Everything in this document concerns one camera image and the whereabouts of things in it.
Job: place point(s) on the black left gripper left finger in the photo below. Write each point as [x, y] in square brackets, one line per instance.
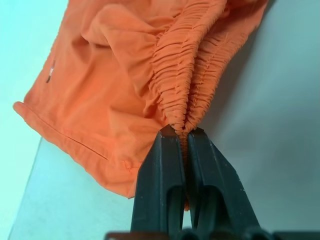
[160, 175]

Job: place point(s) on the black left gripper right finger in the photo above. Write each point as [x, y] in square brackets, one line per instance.
[212, 180]

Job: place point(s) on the orange shorts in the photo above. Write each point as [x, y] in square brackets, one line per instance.
[105, 100]

